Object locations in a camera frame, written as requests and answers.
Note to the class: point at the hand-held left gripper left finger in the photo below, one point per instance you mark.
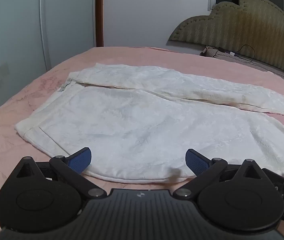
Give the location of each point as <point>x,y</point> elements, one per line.
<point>82,159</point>

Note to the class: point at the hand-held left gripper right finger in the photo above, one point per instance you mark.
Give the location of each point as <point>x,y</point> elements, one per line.
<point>195,163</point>

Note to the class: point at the white pants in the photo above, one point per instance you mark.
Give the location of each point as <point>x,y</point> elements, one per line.
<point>137,122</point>

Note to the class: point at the pink blanket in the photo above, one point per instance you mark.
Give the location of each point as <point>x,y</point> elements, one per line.
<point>19,100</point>

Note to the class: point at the grey bedding strip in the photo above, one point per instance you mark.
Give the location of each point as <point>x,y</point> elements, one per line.
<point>264,66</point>

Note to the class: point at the brown pillow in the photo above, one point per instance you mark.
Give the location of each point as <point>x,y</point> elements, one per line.
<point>213,52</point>

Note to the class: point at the white charger plug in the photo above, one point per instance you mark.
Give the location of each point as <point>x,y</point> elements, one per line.
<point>232,53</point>

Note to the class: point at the pale wardrobe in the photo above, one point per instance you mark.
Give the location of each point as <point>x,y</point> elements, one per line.
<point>14,42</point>

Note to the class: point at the olive padded headboard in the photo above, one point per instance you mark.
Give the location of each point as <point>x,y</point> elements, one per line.
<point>242,27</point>

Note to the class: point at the brown wooden door frame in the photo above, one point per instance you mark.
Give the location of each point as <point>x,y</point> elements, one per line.
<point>99,12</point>

